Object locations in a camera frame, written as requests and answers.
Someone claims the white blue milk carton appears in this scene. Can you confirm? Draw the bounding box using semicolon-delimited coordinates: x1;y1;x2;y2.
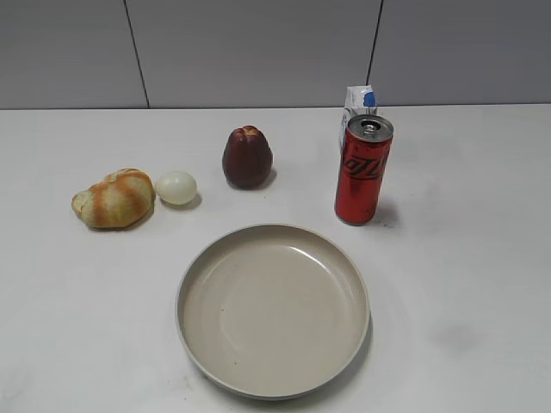
338;85;378;150

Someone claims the red cola can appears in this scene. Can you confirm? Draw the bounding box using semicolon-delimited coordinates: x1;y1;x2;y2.
335;114;393;225

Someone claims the dark red wax apple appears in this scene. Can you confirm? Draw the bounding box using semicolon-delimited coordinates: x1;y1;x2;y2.
222;125;273;188

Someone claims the white egg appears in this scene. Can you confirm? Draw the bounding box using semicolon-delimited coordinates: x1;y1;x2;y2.
154;170;197;205

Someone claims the striped bread roll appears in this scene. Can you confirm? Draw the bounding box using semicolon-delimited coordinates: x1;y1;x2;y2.
71;169;155;229

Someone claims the beige round plate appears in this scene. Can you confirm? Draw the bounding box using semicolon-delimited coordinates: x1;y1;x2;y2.
176;224;370;400

